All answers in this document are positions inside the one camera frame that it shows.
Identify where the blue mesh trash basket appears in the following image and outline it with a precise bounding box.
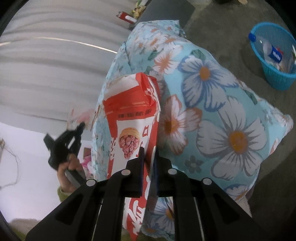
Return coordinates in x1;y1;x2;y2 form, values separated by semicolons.
250;22;295;90

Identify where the person left hand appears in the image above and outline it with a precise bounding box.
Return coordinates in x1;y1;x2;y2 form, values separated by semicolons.
57;154;83;193

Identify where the white curtain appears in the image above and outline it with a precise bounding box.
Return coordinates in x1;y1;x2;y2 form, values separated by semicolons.
1;1;134;121

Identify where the pepsi plastic bottle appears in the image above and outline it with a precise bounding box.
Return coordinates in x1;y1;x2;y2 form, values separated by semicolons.
248;33;282;64

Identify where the grey bedside cabinet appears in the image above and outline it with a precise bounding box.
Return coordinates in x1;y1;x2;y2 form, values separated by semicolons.
128;0;195;31

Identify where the red white peanut bag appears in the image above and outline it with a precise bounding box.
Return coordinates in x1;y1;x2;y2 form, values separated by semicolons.
102;72;160;240

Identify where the small white bottle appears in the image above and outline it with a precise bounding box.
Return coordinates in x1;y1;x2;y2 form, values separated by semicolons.
125;15;137;24

